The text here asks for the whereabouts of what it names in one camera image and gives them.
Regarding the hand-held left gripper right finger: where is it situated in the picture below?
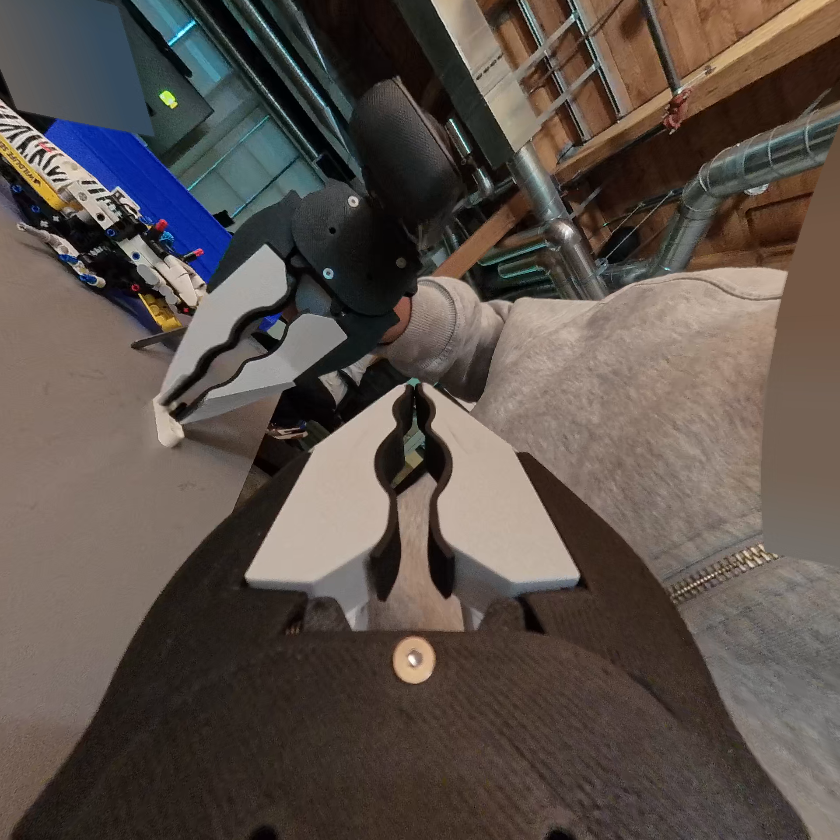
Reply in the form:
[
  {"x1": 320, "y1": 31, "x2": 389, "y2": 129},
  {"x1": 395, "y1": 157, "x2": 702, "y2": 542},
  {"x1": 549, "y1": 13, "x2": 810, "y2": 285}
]
[{"x1": 415, "y1": 382, "x2": 583, "y2": 632}]

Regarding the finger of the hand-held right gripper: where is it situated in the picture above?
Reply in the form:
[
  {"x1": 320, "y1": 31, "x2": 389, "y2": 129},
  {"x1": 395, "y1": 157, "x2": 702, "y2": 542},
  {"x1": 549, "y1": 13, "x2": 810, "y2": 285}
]
[
  {"x1": 156, "y1": 244, "x2": 295, "y2": 406},
  {"x1": 172, "y1": 311, "x2": 350, "y2": 424}
]

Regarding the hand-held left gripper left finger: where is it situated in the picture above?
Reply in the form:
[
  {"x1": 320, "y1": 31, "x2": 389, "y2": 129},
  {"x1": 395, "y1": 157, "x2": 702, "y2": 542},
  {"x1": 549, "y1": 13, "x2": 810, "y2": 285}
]
[{"x1": 244, "y1": 384, "x2": 416, "y2": 632}]

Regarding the small white lego piece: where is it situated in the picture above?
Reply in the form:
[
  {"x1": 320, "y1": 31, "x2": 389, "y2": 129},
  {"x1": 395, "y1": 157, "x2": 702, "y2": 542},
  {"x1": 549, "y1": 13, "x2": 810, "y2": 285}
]
[{"x1": 152, "y1": 394, "x2": 186, "y2": 450}]

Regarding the person's right forearm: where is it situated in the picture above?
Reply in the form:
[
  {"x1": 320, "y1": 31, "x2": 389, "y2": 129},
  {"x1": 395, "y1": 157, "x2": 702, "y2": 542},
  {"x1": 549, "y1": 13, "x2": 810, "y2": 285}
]
[{"x1": 374, "y1": 269, "x2": 526, "y2": 404}]

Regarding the white black lego vehicle model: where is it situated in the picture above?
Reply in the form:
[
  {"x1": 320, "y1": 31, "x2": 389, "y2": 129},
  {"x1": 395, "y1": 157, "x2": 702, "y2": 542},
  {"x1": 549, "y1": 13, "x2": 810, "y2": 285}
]
[{"x1": 16, "y1": 184, "x2": 211, "y2": 329}]

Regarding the light wooden beam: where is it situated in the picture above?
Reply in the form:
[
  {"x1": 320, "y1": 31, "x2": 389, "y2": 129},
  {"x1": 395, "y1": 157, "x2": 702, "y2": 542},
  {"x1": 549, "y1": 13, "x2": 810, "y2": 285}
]
[{"x1": 433, "y1": 190, "x2": 532, "y2": 277}]

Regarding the person's grey hoodie torso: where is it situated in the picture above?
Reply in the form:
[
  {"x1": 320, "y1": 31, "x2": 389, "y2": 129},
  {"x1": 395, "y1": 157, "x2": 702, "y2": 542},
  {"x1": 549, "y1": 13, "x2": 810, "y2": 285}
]
[{"x1": 472, "y1": 266, "x2": 840, "y2": 840}]

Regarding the blue plastic bin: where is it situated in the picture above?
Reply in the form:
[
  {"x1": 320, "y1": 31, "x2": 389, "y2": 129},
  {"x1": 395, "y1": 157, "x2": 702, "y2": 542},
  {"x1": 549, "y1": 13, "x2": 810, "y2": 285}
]
[{"x1": 46, "y1": 118, "x2": 234, "y2": 283}]

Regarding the zebra striped yellow box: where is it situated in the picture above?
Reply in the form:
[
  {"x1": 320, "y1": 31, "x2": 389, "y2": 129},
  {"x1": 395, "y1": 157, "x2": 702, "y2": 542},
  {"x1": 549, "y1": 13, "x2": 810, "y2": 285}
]
[{"x1": 0, "y1": 98, "x2": 86, "y2": 201}]

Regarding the long wooden ceiling beam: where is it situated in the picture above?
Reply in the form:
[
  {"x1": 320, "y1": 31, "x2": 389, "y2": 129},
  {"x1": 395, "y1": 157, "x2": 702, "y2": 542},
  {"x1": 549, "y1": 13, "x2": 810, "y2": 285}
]
[{"x1": 554, "y1": 13, "x2": 840, "y2": 181}]

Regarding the silver ventilation duct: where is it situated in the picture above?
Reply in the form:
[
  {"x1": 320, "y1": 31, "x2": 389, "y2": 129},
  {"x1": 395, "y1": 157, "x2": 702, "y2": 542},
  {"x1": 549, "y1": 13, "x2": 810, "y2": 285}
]
[{"x1": 400, "y1": 0, "x2": 611, "y2": 303}]

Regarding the silver round duct pipe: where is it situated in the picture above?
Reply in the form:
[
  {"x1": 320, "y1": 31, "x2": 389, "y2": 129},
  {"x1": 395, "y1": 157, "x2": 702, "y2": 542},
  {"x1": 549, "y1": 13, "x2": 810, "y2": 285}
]
[{"x1": 600, "y1": 105, "x2": 840, "y2": 286}]

